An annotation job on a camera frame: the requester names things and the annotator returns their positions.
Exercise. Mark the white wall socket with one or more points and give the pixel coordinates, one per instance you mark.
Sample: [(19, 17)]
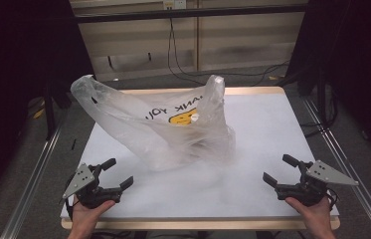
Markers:
[(174, 4)]

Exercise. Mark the black metal stand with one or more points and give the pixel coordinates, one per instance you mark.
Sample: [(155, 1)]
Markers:
[(49, 113), (321, 99)]

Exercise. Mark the black curtain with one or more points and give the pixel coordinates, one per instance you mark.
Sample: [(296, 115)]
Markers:
[(355, 59), (14, 66)]

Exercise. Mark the black horizontal bar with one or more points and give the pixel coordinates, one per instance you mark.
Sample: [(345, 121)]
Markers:
[(189, 14)]

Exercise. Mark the aluminium floor rail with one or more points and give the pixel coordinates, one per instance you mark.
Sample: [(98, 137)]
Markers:
[(348, 159), (30, 186)]

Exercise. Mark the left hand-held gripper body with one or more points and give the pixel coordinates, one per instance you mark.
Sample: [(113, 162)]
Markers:
[(90, 194)]

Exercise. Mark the person's left hand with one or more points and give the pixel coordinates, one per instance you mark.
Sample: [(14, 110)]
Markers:
[(85, 217)]

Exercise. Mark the translucent white plastic bag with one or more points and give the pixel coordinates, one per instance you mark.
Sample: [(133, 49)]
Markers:
[(159, 139)]

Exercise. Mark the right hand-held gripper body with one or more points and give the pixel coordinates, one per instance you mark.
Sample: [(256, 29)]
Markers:
[(305, 191)]

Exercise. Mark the yellow floor tape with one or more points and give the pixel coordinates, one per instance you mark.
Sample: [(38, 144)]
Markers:
[(39, 113)]

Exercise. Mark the person's right hand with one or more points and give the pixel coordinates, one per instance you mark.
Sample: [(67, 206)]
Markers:
[(317, 215)]

